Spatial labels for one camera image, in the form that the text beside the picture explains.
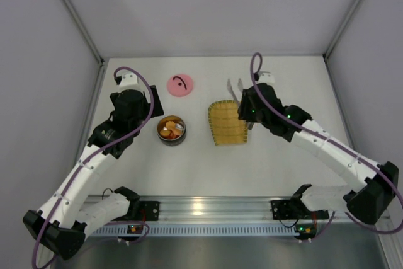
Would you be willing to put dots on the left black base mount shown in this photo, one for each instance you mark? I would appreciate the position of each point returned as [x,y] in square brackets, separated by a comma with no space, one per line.
[143,211]

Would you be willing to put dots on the green woven bamboo tray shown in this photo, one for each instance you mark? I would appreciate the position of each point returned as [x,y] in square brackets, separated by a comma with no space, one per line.
[224,124]

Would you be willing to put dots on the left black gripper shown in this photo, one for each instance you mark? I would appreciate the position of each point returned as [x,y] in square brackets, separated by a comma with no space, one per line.
[157,101]

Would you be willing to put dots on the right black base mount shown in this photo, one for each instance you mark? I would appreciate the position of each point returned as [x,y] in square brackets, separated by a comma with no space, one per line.
[289,209]

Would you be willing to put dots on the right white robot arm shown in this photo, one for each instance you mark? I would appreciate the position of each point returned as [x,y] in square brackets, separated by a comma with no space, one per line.
[368,188]

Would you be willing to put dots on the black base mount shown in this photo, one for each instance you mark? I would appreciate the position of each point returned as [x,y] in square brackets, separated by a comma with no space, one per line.
[143,211]
[289,209]

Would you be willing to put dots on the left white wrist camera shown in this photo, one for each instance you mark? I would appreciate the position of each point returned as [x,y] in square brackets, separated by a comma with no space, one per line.
[127,81]

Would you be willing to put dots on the salmon toy slice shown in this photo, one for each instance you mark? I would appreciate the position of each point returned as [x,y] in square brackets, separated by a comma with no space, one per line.
[177,131]

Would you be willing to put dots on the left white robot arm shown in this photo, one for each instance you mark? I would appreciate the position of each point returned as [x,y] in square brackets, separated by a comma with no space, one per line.
[61,224]

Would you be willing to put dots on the red toy chicken drumstick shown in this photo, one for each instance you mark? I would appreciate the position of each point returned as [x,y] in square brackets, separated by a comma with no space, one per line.
[172,137]

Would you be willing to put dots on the slotted cable duct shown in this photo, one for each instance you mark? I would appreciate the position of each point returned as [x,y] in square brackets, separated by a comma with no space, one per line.
[204,230]

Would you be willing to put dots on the round orange cracker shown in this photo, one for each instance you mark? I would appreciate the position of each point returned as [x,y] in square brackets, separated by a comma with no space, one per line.
[165,133]

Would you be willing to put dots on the steel round lunch bowl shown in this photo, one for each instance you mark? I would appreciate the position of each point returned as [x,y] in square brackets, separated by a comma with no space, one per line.
[179,123]

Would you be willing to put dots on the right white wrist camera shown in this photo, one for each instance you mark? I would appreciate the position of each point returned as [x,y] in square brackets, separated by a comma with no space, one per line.
[265,77]

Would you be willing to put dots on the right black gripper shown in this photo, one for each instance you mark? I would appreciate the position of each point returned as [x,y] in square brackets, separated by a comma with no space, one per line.
[244,105]

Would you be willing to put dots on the pink round lid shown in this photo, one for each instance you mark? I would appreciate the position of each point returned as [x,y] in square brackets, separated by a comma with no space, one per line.
[180,85]

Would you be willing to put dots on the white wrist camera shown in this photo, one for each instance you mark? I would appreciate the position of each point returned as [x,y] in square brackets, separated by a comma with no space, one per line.
[127,81]
[265,77]

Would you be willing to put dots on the aluminium mounting rail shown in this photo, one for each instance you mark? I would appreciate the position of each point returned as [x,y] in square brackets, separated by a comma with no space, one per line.
[204,210]

